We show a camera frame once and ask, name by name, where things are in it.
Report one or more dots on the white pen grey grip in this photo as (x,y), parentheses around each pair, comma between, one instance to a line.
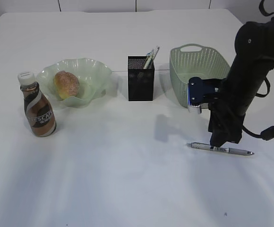
(148,59)

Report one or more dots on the black mesh pen holder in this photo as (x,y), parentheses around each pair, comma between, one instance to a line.
(140,80)

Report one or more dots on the cream barrel pen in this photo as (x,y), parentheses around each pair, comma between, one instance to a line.
(151,60)

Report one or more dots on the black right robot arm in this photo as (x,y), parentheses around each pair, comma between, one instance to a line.
(254,46)

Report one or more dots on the green plastic woven basket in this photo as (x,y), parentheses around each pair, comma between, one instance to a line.
(194,60)

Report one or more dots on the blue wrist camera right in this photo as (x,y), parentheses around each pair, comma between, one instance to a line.
(201,92)

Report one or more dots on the clear plastic ruler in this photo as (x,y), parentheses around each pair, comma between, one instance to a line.
(155,52)

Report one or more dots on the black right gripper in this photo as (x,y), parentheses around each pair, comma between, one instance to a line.
(226,120)

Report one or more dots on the golden bread roll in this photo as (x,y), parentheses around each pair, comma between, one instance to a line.
(67,84)

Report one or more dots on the brown Nescafe coffee bottle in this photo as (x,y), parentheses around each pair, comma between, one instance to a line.
(37,108)

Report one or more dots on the green glass ruffled plate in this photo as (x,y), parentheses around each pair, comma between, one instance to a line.
(93,77)

